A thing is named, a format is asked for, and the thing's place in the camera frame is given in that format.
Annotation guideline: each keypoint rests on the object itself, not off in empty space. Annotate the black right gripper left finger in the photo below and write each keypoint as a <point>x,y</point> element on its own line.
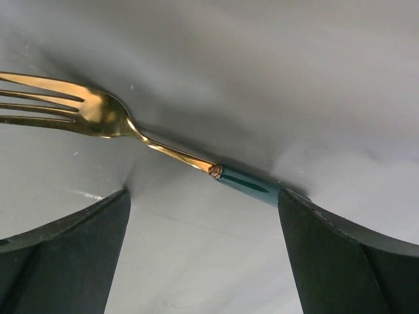
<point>68,265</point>

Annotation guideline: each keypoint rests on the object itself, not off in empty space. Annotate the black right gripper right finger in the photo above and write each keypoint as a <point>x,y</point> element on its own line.
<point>342,267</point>

